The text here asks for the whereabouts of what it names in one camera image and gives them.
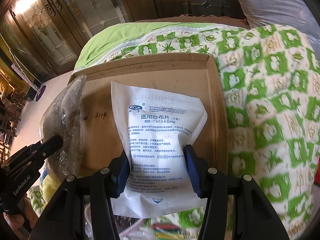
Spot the purple floor mop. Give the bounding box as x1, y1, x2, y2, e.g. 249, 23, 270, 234
9, 49, 46, 102

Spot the person left hand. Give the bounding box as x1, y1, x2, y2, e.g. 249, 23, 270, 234
3, 194, 39, 239

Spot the shallow cardboard box tray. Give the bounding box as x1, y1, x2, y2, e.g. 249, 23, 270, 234
71, 53, 228, 174

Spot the wooden glass door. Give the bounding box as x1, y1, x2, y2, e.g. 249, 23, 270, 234
1, 0, 131, 81

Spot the green patterned quilt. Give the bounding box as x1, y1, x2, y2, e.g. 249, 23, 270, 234
30, 22, 319, 239

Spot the white gauze packet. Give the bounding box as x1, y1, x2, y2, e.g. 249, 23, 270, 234
111, 81, 208, 218

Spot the bagged brown fuzzy cloth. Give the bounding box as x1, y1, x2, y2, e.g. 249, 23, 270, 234
40, 74, 87, 182

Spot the yellow towel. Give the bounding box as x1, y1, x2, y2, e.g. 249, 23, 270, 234
41, 175, 61, 206

